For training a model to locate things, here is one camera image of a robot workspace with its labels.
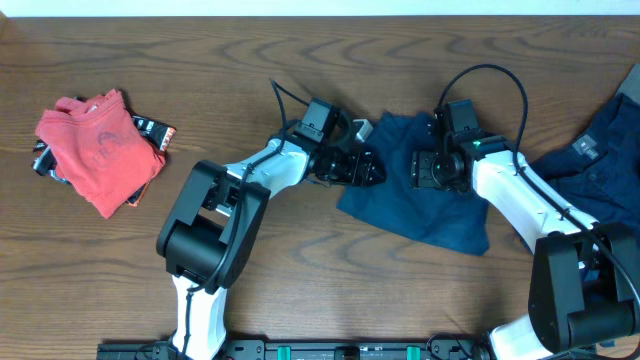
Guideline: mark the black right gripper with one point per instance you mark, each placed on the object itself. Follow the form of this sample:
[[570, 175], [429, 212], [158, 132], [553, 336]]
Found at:
[[420, 172]]

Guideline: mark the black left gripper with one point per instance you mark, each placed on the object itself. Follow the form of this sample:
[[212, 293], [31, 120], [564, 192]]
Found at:
[[362, 173]]

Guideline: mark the navy blue shorts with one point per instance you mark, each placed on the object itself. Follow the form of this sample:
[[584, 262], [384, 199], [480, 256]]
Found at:
[[599, 171], [451, 220]]

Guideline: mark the grey shorts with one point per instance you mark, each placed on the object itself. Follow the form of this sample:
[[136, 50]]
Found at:
[[630, 86]]

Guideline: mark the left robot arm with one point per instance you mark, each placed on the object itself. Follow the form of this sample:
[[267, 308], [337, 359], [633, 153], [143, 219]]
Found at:
[[210, 231]]

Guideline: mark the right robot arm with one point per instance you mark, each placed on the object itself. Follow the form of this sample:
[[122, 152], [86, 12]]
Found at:
[[583, 284]]

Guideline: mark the red folded t-shirt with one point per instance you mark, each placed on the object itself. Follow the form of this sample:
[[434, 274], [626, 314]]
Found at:
[[98, 149]]

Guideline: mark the black patterned folded garment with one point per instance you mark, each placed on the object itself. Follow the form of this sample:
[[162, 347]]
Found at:
[[158, 134]]

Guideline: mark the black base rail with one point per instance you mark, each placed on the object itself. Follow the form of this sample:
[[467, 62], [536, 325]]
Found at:
[[438, 348]]

